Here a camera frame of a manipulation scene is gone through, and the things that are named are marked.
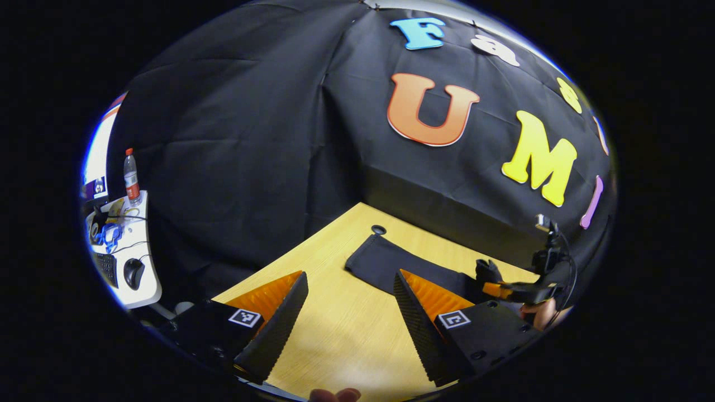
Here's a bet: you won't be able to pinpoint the blue looped cable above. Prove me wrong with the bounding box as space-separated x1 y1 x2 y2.
100 223 123 253

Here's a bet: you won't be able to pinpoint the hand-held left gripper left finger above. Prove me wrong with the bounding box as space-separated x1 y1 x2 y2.
162 271 309 386

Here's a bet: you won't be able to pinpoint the black computer mouse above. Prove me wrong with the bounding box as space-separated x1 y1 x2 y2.
123 258 146 291

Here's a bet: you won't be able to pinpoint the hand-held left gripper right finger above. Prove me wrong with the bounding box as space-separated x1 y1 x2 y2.
394 269 546 387

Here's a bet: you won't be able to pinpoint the dark grey jeans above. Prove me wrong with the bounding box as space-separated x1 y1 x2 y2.
345 233 537 307

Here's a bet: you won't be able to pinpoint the black keyboard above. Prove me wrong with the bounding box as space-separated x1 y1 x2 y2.
92 252 118 289

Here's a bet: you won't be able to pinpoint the clear bottle with red label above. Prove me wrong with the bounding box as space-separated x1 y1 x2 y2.
123 147 142 207

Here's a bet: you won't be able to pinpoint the black backdrop cloth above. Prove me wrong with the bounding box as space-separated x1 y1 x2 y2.
106 0 618 313

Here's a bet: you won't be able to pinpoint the white side desk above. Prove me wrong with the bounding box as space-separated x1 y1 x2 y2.
84 190 164 311

